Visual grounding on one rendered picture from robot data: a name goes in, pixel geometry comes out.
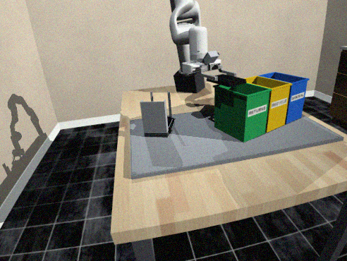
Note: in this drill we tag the green bin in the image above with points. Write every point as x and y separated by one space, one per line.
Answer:
239 114

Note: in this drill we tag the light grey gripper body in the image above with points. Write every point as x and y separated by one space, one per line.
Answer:
192 66

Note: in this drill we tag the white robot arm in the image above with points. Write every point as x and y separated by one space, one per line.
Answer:
197 41

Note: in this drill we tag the yellow open-top bin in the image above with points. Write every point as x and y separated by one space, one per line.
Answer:
278 100

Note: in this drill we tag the blue open-top bin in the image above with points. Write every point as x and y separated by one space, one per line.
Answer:
296 96

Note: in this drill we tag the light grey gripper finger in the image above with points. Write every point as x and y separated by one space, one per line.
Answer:
214 66
209 77

